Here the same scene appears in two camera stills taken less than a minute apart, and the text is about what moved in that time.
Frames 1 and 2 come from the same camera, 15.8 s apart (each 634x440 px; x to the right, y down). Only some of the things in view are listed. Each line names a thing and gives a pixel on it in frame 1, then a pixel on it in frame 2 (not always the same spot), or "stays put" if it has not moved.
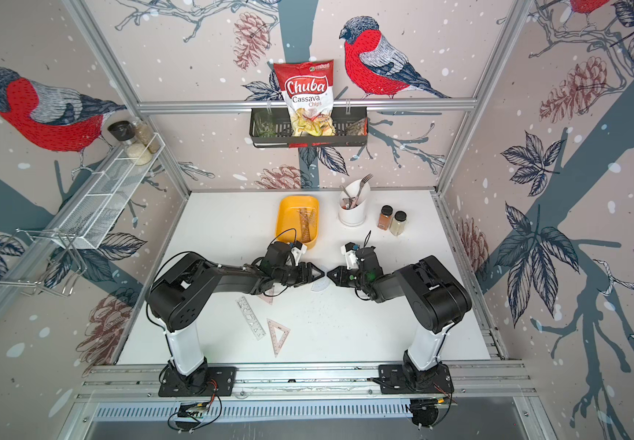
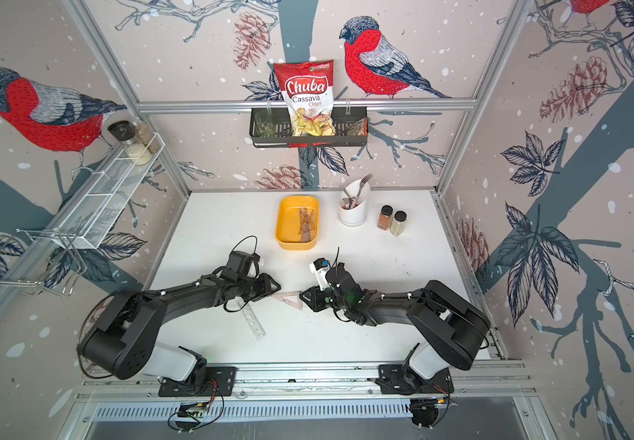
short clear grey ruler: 251,318 stays put
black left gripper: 309,277 → 267,288
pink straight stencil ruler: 307,221 stays put
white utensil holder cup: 352,206 stays put
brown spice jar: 385,217 stays put
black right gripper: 339,280 → 313,297
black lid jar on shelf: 122,130 stays put
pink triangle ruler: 277,346 → 292,298
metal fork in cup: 364,180 stays put
